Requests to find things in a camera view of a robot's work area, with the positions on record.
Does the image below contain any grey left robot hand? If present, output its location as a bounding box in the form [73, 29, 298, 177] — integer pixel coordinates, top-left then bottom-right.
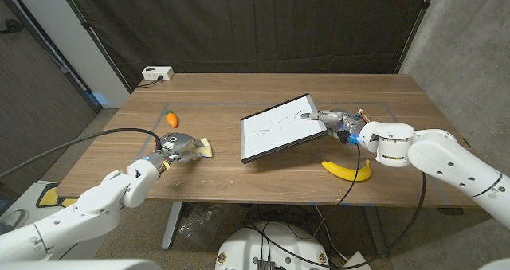
[145, 132, 208, 168]

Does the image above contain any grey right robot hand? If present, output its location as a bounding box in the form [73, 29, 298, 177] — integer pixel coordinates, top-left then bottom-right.
[300, 109, 367, 146]

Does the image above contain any pale yellow sponge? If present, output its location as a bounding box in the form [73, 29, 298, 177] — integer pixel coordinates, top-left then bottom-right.
[190, 137, 214, 158]

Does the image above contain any small framed whiteboard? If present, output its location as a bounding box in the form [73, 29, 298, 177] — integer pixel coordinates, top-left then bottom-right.
[240, 93, 329, 165]

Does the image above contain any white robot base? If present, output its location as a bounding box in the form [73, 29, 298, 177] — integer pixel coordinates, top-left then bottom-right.
[214, 221, 331, 270]

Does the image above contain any yellow toy banana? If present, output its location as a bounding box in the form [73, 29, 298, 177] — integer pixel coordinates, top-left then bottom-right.
[321, 158, 372, 182]

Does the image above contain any white power strip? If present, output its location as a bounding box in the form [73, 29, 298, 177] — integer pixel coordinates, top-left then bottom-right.
[140, 65, 175, 81]

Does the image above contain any white table leg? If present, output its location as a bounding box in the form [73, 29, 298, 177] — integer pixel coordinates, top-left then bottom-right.
[161, 201, 184, 250]

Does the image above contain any clear plastic bag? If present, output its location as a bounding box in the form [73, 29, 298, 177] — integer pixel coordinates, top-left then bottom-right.
[177, 202, 230, 249]

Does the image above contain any grey table leg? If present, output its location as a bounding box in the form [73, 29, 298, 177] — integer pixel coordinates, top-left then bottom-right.
[362, 205, 390, 258]

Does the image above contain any backdrop stand pole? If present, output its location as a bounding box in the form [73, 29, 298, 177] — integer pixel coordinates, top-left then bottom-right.
[394, 0, 439, 75]
[53, 0, 133, 94]

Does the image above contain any black backdrop curtain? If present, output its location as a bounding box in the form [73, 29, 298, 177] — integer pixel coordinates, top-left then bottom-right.
[55, 0, 435, 91]

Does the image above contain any white and yellow floor platform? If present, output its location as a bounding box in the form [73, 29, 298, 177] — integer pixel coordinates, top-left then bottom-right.
[0, 180, 80, 233]

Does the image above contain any dark table foot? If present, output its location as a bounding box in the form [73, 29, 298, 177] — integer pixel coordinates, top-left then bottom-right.
[437, 207, 465, 217]

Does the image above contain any white floor box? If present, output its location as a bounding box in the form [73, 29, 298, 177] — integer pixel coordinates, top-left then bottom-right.
[340, 250, 374, 270]

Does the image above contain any white robot torso edge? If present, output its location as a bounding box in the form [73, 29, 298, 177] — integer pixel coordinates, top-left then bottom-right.
[0, 259, 163, 270]

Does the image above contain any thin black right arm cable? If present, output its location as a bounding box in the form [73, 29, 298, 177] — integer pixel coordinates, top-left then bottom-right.
[308, 144, 362, 239]

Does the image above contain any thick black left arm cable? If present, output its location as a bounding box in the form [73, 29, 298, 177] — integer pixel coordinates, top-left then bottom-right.
[0, 127, 163, 178]

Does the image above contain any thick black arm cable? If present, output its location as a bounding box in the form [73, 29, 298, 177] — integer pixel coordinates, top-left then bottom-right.
[238, 172, 427, 269]
[0, 127, 163, 178]

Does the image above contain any black power strip cable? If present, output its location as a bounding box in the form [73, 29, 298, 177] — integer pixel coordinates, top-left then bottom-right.
[136, 75, 163, 88]

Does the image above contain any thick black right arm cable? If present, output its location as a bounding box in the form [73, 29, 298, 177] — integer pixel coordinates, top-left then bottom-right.
[238, 172, 427, 269]

